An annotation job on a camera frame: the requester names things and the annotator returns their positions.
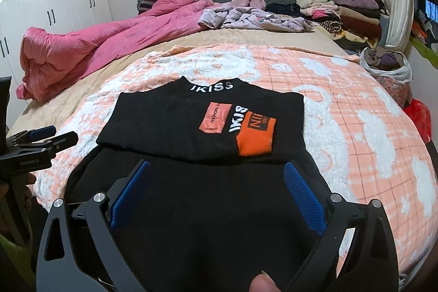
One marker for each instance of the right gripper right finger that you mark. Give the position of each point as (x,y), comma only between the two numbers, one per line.
(355,250)

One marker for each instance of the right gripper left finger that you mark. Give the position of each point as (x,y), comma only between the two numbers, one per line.
(78,251)

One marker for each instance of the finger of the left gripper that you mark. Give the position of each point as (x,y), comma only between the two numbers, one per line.
(31,136)
(60,143)

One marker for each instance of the black sweater orange cuffs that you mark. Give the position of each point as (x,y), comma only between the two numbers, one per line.
(216,212)

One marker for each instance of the white plastic bag of clothes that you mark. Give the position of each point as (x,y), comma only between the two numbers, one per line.
(391,69)

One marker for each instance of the stack of folded clothes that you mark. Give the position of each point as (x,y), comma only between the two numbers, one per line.
(352,24)

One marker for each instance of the lilac crumpled clothes pile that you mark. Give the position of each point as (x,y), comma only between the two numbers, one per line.
(250,15)

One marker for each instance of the left hand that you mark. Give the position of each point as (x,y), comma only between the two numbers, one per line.
(16,204)

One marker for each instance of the right hand thumb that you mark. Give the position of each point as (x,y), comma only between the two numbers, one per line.
(263,283)

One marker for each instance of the pink quilted comforter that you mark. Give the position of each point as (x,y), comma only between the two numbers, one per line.
(54,62)

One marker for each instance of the orange white plaid blanket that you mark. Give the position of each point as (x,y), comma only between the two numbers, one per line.
(365,146)

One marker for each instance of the red plastic bag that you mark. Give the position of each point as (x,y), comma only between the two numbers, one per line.
(420,115)

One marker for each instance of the striped dark pillow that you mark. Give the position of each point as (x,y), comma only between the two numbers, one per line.
(145,5)

